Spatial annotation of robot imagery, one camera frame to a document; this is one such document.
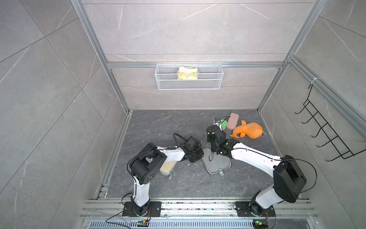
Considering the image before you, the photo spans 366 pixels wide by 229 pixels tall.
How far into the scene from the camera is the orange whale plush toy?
3.29 ft

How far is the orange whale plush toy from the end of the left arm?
347mm

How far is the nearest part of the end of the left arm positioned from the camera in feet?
2.44
